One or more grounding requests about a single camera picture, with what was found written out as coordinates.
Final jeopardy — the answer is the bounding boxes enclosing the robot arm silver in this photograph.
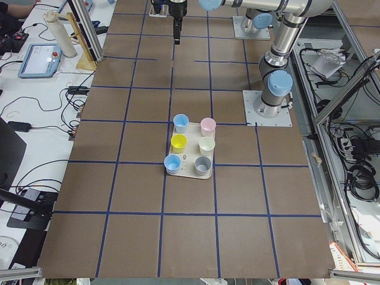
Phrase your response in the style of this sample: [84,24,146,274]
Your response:
[240,8,273,34]
[199,1,332,118]

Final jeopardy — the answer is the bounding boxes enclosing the black power adapter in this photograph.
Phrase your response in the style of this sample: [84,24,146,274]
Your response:
[7,121,32,132]

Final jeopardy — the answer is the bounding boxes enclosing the cream plastic cup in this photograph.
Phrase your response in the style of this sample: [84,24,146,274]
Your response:
[199,137,216,156]

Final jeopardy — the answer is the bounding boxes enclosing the yellow plastic cup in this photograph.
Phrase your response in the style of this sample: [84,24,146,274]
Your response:
[170,134,187,153]

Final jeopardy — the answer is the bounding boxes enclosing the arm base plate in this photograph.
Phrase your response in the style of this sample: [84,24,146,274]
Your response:
[243,90,293,127]
[233,14,273,40]

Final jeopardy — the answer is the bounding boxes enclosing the beige plastic tray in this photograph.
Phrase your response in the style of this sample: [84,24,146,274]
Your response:
[166,122,214,179]

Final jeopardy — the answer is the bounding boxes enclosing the white cylindrical bottle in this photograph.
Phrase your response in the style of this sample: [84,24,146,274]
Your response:
[43,10,77,58]

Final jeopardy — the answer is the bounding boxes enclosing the wooden mug tree stand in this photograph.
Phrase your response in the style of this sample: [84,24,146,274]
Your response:
[58,12,97,71]

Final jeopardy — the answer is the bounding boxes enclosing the light blue cup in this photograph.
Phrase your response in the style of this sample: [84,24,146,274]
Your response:
[164,154,181,175]
[173,113,189,134]

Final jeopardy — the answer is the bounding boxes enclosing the pink plastic cup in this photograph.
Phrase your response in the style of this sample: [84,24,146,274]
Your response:
[200,118,216,137]

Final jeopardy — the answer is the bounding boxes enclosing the light blue cup front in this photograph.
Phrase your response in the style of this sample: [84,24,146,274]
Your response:
[164,154,181,175]

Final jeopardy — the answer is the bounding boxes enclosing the aluminium frame post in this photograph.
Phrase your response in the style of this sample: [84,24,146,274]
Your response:
[68,0,104,62]

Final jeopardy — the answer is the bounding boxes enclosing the black monitor stand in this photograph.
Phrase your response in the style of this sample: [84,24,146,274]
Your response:
[1,120,58,230]

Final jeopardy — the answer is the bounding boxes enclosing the crumpled white paper bag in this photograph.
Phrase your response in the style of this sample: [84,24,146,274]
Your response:
[311,48,346,79]

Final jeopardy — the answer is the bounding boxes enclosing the blue teach pendant tablet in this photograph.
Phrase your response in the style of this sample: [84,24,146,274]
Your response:
[18,43,62,79]

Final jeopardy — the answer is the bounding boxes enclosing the white wire cup rack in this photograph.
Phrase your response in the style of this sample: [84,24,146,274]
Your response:
[149,0,169,18]

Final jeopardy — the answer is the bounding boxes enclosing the light blue cup rear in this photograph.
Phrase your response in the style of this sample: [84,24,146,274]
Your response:
[173,113,189,134]

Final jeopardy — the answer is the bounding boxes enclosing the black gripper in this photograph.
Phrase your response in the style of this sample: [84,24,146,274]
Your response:
[167,0,188,45]

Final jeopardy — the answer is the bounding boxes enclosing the grey plastic cup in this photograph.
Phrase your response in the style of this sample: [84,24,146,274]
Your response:
[195,156,211,176]

